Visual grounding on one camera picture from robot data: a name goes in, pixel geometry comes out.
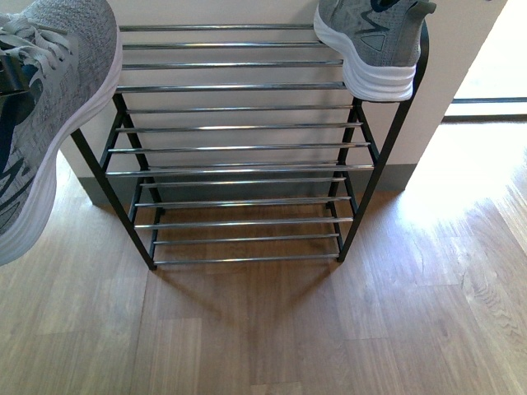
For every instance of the black metal shoe rack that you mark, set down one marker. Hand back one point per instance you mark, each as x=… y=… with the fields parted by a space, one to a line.
x=239 y=144

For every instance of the grey sneaker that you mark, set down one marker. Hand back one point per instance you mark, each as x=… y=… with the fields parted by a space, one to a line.
x=379 y=42
x=72 y=53

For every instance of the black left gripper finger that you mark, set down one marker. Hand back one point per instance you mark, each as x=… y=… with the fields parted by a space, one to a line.
x=14 y=79

